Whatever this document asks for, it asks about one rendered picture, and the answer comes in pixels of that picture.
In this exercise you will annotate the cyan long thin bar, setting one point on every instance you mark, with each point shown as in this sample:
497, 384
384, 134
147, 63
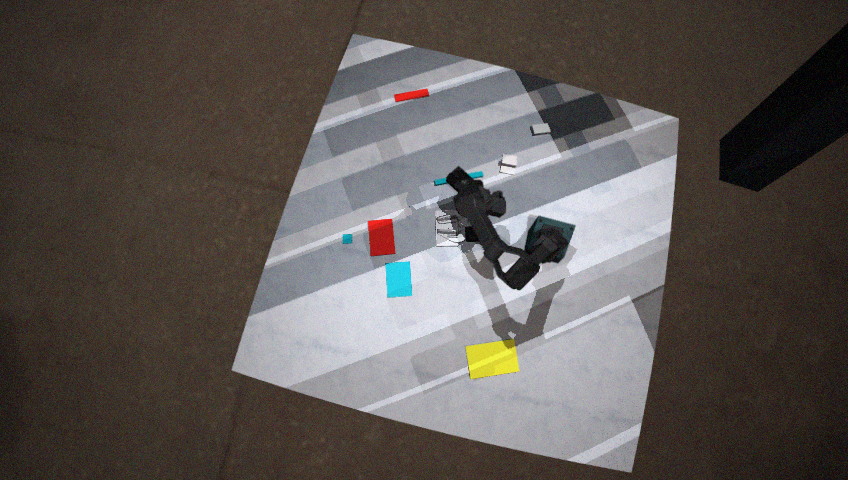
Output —
443, 180

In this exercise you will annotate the red flat bar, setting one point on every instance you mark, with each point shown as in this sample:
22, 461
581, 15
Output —
412, 95

